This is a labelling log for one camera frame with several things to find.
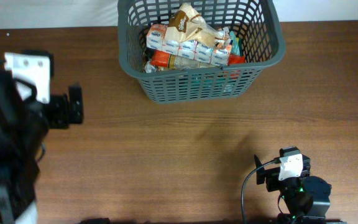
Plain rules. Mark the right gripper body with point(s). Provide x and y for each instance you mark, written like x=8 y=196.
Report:
x=272 y=181

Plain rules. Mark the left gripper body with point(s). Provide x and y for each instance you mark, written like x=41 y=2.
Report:
x=74 y=104

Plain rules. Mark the orange biscuit pack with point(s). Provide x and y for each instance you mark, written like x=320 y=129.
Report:
x=173 y=62

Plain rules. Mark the green Nescafe coffee bag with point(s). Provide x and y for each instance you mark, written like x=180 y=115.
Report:
x=209 y=57

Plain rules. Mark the Kleenex tissue multipack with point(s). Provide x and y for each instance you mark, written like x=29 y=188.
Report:
x=155 y=40

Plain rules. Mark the beige brown snack bag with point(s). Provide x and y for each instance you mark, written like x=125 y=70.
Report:
x=188 y=24

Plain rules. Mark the beige brown cookie bag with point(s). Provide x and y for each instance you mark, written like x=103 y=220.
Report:
x=147 y=58

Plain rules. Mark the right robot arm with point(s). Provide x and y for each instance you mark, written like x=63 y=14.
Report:
x=306 y=196

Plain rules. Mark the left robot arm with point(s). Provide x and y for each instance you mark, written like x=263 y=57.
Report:
x=21 y=150

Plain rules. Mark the grey plastic basket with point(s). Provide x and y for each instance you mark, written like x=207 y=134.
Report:
x=254 y=22

